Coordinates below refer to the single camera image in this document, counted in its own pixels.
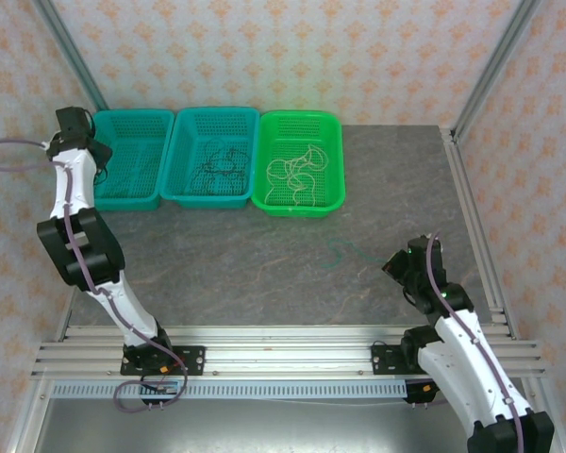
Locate thin green cable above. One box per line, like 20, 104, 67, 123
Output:
327, 238, 393, 270

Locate coloured strings bundle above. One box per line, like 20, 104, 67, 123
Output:
188, 136, 249, 195

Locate thin white cable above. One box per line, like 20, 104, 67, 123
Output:
266, 143, 332, 211

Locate teal plastic basket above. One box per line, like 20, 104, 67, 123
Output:
92, 109, 176, 212
158, 107, 261, 210

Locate green plastic basket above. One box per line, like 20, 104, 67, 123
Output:
249, 110, 346, 220

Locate aluminium corner post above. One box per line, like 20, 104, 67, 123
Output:
32, 0, 108, 112
452, 0, 543, 138

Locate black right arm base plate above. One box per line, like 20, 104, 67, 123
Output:
371, 343, 424, 378

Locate aluminium table side rail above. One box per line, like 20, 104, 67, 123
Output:
441, 126, 518, 339

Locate aluminium mounting rail beam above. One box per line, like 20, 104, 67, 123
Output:
31, 325, 547, 378

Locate slotted grey cable duct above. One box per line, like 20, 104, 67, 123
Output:
51, 380, 409, 400

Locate aluminium lower frame rail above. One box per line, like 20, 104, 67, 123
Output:
521, 377, 565, 453
7, 377, 53, 453

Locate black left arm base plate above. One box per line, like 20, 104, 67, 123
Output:
120, 345, 207, 378

